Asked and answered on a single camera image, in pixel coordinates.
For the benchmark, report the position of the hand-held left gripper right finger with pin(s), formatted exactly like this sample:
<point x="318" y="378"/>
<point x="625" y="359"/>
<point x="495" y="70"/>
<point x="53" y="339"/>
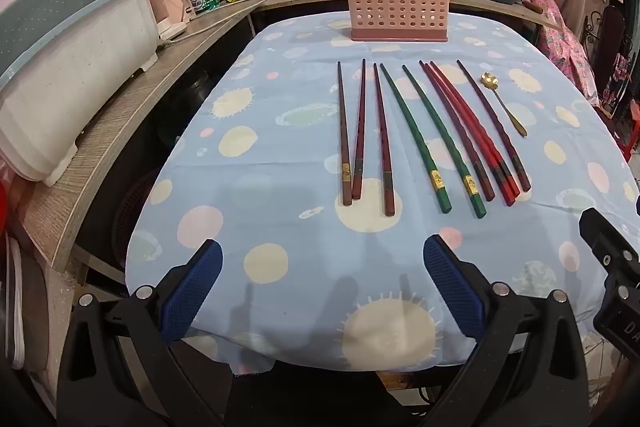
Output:
<point x="452" y="284"/>

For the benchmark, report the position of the dark maroon chopstick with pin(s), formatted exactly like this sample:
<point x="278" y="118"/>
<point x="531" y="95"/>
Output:
<point x="457" y="132"/>
<point x="495" y="129"/>

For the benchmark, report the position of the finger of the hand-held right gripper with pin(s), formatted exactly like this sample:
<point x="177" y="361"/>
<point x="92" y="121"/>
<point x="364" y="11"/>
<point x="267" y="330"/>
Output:
<point x="612" y="247"/>

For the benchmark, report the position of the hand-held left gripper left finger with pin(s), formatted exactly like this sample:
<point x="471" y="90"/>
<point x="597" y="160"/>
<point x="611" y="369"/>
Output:
<point x="192" y="287"/>

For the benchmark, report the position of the brown chopstick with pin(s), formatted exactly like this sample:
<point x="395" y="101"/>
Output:
<point x="382" y="142"/>
<point x="343" y="132"/>
<point x="360" y="132"/>

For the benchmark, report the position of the grey wooden counter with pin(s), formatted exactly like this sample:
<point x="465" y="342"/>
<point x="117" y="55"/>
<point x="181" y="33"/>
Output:
<point x="125" y="107"/>

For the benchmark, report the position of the pink floral cloth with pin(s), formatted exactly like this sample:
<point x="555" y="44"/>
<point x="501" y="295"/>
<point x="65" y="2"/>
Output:
<point x="565" y="42"/>

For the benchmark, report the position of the small gold spoon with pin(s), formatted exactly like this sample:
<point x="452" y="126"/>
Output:
<point x="502" y="104"/>

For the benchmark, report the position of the pink perforated utensil basket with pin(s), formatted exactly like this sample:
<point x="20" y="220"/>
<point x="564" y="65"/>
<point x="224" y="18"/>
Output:
<point x="395" y="4"/>

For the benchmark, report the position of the black metal chair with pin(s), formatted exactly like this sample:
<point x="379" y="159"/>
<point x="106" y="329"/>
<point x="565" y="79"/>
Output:
<point x="607" y="52"/>

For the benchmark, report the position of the white dish box blue lid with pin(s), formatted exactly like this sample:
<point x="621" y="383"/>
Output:
<point x="70" y="82"/>

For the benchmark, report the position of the green chopstick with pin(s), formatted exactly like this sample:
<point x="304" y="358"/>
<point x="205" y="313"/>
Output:
<point x="412" y="137"/>
<point x="442" y="142"/>

